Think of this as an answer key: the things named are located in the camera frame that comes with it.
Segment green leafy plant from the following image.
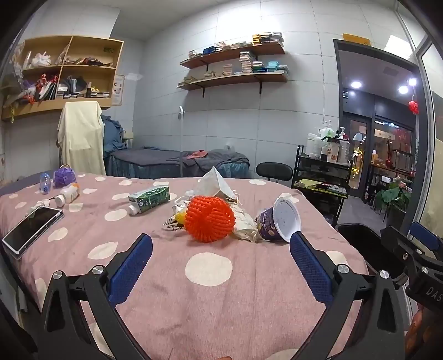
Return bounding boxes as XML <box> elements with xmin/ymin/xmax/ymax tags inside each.
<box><xmin>375</xmin><ymin>178</ymin><xmax>412</xmax><ymax>212</ymax></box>

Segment grey folded cloth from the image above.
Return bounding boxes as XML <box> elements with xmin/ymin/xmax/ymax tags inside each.
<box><xmin>64</xmin><ymin>76</ymin><xmax>87</xmax><ymax>92</ymax></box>

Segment wooden wall cabinet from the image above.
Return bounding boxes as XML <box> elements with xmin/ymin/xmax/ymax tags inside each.
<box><xmin>0</xmin><ymin>35</ymin><xmax>124</xmax><ymax>122</ymax></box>

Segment white lamp stand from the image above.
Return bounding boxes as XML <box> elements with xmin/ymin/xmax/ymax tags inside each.
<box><xmin>176</xmin><ymin>106</ymin><xmax>185</xmax><ymax>177</ymax></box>

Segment black chair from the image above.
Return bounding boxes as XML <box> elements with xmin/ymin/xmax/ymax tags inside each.
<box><xmin>255</xmin><ymin>162</ymin><xmax>294</xmax><ymax>182</ymax></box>

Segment orange spiky ball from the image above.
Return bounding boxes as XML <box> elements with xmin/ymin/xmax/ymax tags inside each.
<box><xmin>184</xmin><ymin>196</ymin><xmax>236</xmax><ymax>243</ymax></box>

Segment pink polka dot blanket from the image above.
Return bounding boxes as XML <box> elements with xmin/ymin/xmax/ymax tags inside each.
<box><xmin>0</xmin><ymin>172</ymin><xmax>369</xmax><ymax>360</ymax></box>

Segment white pill bottle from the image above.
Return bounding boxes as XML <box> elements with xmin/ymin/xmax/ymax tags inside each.
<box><xmin>55</xmin><ymin>183</ymin><xmax>81</xmax><ymax>207</ymax></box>

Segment white jug with orange label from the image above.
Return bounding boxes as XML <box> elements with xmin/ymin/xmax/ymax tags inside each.
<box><xmin>327</xmin><ymin>138</ymin><xmax>341</xmax><ymax>163</ymax></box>

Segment row of small boxes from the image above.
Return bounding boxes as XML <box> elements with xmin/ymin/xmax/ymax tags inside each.
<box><xmin>56</xmin><ymin>86</ymin><xmax>111</xmax><ymax>100</ymax></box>

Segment dark console table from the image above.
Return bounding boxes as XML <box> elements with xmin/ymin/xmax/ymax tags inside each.
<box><xmin>368</xmin><ymin>162</ymin><xmax>416</xmax><ymax>208</ymax></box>

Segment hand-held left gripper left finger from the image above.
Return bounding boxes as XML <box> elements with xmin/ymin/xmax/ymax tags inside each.
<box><xmin>36</xmin><ymin>233</ymin><xmax>154</xmax><ymax>360</ymax></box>

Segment wooden wall shelf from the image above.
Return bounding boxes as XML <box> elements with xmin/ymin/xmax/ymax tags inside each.
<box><xmin>180</xmin><ymin>43</ymin><xmax>286</xmax><ymax>70</ymax></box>
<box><xmin>177</xmin><ymin>71</ymin><xmax>289</xmax><ymax>97</ymax></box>

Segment green white pump bottle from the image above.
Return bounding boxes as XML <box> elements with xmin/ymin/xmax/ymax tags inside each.
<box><xmin>319</xmin><ymin>120</ymin><xmax>337</xmax><ymax>139</ymax></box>

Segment purple pouch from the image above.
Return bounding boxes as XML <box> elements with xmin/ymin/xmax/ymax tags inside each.
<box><xmin>53</xmin><ymin>165</ymin><xmax>77</xmax><ymax>189</ymax></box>

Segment blue quilt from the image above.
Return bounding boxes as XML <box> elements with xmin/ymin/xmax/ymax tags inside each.
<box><xmin>100</xmin><ymin>114</ymin><xmax>128</xmax><ymax>160</ymax></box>

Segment clear plastic bottle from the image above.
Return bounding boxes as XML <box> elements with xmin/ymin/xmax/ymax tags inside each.
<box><xmin>338</xmin><ymin>127</ymin><xmax>351</xmax><ymax>164</ymax></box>

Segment smartphone with white case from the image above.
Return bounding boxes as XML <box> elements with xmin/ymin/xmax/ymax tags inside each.
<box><xmin>2</xmin><ymin>206</ymin><xmax>65</xmax><ymax>260</ymax></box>

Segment dark door frame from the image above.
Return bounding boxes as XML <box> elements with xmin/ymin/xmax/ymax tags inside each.
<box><xmin>333</xmin><ymin>39</ymin><xmax>430</xmax><ymax>222</ymax></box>

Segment cream cloth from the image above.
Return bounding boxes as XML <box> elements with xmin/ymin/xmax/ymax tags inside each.
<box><xmin>57</xmin><ymin>101</ymin><xmax>106</xmax><ymax>176</ymax></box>

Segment massage bed with grey cover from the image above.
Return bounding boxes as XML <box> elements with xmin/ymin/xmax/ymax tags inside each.
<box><xmin>104</xmin><ymin>147</ymin><xmax>250</xmax><ymax>180</ymax></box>

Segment green drink carton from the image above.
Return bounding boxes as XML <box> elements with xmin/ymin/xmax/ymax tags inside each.
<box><xmin>128</xmin><ymin>185</ymin><xmax>171</xmax><ymax>213</ymax></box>

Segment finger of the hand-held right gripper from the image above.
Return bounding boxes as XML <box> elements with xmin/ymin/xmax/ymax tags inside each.
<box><xmin>409</xmin><ymin>222</ymin><xmax>443</xmax><ymax>258</ymax></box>
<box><xmin>380</xmin><ymin>226</ymin><xmax>443</xmax><ymax>288</ymax></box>

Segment purple paper cup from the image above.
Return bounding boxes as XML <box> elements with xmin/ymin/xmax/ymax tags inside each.
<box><xmin>255</xmin><ymin>196</ymin><xmax>302</xmax><ymax>243</ymax></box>

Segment white face mask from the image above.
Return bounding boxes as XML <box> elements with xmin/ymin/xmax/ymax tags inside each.
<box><xmin>185</xmin><ymin>166</ymin><xmax>240</xmax><ymax>201</ymax></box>

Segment heap of red white bags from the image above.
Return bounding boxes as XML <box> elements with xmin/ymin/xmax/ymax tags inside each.
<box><xmin>19</xmin><ymin>73</ymin><xmax>59</xmax><ymax>104</ymax></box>

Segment glass double door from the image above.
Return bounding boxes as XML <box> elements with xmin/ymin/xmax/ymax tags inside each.
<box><xmin>346</xmin><ymin>116</ymin><xmax>374</xmax><ymax>198</ymax></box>

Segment wall shelves with books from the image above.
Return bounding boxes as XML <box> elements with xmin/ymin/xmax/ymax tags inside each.
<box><xmin>183</xmin><ymin>51</ymin><xmax>289</xmax><ymax>84</ymax></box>

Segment yellow sign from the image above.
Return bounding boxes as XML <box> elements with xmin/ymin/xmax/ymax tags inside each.
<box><xmin>342</xmin><ymin>34</ymin><xmax>371</xmax><ymax>46</ymax></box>

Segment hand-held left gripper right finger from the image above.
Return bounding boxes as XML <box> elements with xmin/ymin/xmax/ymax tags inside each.
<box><xmin>289</xmin><ymin>231</ymin><xmax>407</xmax><ymax>360</ymax></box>

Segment dark brown waste bin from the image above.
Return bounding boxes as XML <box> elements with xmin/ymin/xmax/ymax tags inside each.
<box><xmin>336</xmin><ymin>222</ymin><xmax>386</xmax><ymax>277</ymax></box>

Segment dark plant pot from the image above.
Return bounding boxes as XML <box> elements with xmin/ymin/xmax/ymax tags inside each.
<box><xmin>383</xmin><ymin>206</ymin><xmax>409</xmax><ymax>231</ymax></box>

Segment black mesh cart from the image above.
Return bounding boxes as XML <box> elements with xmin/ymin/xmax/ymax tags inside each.
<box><xmin>291</xmin><ymin>145</ymin><xmax>352</xmax><ymax>225</ymax></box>

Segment pile of dark small items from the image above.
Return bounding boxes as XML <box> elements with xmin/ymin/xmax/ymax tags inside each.
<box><xmin>57</xmin><ymin>55</ymin><xmax>114</xmax><ymax>67</ymax></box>

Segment stacks of small books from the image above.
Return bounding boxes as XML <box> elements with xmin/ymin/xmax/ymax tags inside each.
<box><xmin>188</xmin><ymin>32</ymin><xmax>285</xmax><ymax>59</ymax></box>

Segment white wall poster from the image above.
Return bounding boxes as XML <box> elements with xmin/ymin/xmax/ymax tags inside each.
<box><xmin>112</xmin><ymin>74</ymin><xmax>125</xmax><ymax>106</ymax></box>

